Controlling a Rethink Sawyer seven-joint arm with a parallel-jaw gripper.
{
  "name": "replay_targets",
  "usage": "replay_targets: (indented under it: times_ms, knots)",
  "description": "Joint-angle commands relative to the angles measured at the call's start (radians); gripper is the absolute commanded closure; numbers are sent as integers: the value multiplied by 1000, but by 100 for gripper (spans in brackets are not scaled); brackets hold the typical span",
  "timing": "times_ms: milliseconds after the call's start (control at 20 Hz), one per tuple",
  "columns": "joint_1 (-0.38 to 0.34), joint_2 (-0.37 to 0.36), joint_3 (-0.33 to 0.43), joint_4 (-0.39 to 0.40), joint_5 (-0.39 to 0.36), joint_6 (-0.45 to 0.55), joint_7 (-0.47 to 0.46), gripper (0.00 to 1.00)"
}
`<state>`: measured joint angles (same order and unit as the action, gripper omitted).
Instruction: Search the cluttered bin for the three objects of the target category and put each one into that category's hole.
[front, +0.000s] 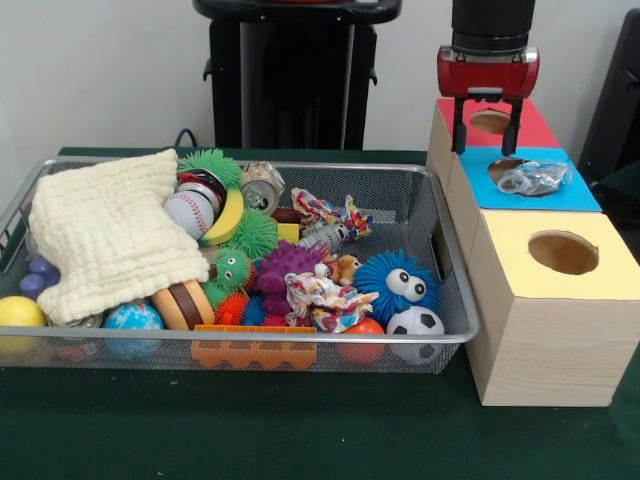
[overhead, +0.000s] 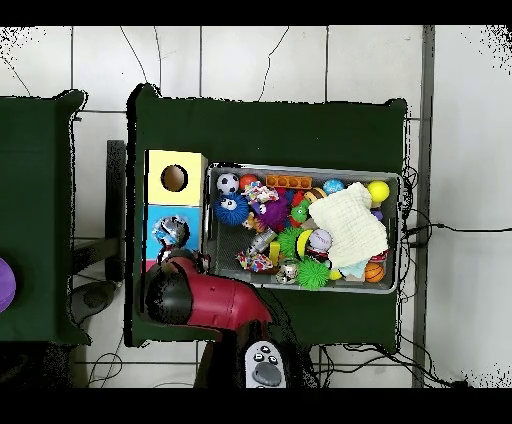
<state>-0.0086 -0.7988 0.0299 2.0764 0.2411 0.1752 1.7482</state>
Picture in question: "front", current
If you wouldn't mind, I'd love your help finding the soccer ball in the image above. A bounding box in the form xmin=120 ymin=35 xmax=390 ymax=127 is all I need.
xmin=385 ymin=305 xmax=445 ymax=362

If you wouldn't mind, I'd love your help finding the cream waffle cloth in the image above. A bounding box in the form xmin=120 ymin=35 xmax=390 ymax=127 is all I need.
xmin=28 ymin=148 xmax=211 ymax=324

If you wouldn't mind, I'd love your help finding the crushed drink can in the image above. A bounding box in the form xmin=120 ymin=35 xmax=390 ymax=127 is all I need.
xmin=239 ymin=160 xmax=286 ymax=211

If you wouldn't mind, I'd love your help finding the wooden box with three holes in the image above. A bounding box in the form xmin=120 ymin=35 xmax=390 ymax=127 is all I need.
xmin=426 ymin=97 xmax=640 ymax=407

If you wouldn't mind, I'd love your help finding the white baseball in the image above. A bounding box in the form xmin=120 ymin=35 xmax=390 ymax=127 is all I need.
xmin=163 ymin=192 xmax=216 ymax=237

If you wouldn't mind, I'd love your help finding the green puffer ball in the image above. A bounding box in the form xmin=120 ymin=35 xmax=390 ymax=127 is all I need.
xmin=177 ymin=147 xmax=244 ymax=191

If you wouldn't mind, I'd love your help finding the colourful rope toy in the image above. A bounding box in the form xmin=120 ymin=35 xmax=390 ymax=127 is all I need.
xmin=291 ymin=187 xmax=375 ymax=241

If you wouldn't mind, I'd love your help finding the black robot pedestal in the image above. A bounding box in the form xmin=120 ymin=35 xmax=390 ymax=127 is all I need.
xmin=192 ymin=0 xmax=404 ymax=150

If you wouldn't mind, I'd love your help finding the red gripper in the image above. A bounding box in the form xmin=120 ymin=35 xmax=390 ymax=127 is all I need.
xmin=436 ymin=45 xmax=541 ymax=156

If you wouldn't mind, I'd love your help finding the black chair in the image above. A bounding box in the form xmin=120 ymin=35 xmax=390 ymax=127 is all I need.
xmin=577 ymin=8 xmax=640 ymax=174

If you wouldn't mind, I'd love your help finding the dark green table cloth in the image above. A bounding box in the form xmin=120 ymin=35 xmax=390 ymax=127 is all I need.
xmin=590 ymin=158 xmax=640 ymax=214
xmin=0 ymin=146 xmax=640 ymax=480

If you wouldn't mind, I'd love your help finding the toy hamburger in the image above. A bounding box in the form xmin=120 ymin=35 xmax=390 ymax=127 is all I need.
xmin=151 ymin=279 xmax=216 ymax=330

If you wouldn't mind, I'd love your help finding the blue puffer ball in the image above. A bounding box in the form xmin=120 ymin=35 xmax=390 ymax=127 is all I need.
xmin=354 ymin=249 xmax=440 ymax=321

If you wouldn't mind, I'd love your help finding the purple spiky toy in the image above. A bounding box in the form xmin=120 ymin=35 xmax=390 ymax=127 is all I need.
xmin=252 ymin=240 xmax=331 ymax=314

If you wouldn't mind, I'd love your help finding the silver wire mesh bin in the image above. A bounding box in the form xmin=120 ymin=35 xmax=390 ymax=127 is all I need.
xmin=0 ymin=155 xmax=480 ymax=374

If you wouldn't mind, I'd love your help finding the crushed clear plastic bottle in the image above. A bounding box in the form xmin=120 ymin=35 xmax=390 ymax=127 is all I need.
xmin=497 ymin=159 xmax=574 ymax=196

